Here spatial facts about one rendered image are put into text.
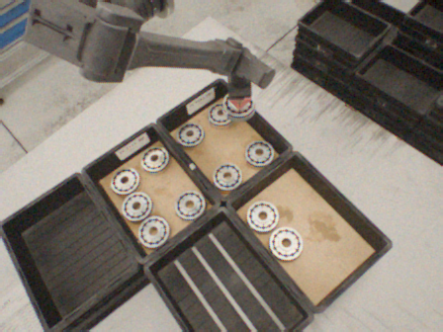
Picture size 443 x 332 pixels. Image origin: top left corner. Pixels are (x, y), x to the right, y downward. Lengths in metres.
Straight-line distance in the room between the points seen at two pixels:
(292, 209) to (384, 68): 1.25
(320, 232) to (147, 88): 0.99
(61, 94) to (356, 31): 2.05
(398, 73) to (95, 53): 1.84
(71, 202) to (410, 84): 1.78
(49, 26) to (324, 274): 0.93
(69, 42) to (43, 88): 2.37
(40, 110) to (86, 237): 1.70
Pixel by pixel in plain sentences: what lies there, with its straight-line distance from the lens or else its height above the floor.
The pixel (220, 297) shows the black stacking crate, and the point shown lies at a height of 0.83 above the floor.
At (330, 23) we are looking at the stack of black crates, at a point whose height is 0.49.
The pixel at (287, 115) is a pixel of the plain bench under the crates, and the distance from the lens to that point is 1.45.
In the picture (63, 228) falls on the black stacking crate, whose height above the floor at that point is 0.83.
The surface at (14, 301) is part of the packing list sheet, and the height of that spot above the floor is 0.70.
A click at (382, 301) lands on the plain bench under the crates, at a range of 1.27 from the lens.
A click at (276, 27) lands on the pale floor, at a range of 2.85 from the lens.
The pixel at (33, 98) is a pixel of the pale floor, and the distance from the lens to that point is 2.89.
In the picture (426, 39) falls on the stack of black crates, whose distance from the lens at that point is 2.18.
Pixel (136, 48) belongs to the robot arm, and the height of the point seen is 1.52.
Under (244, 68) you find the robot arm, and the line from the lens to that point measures 0.86.
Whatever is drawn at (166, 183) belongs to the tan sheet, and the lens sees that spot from 1.19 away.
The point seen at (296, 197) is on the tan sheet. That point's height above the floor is 0.83.
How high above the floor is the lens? 1.89
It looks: 64 degrees down
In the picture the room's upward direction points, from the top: 10 degrees counter-clockwise
